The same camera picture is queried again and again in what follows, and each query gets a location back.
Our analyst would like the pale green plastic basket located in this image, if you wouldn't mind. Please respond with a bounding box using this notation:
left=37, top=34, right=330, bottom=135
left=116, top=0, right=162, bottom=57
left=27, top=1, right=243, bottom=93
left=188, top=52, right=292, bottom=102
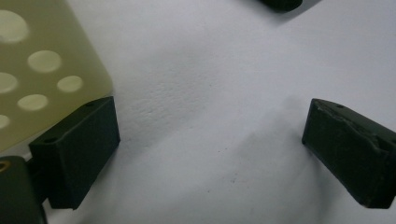
left=0, top=0, right=114, bottom=153

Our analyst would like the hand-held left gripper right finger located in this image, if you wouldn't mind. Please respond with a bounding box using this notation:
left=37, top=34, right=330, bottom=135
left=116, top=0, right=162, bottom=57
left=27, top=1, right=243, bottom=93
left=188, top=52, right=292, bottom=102
left=302, top=98, right=396, bottom=209

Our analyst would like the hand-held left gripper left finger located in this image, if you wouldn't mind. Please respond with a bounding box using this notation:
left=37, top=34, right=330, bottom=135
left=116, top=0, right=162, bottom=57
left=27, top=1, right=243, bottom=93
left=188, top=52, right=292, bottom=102
left=28, top=96, right=121, bottom=210

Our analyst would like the black glove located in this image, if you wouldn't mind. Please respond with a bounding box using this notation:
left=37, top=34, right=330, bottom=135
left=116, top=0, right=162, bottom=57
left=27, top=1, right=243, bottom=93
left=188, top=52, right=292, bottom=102
left=257, top=0, right=304, bottom=13

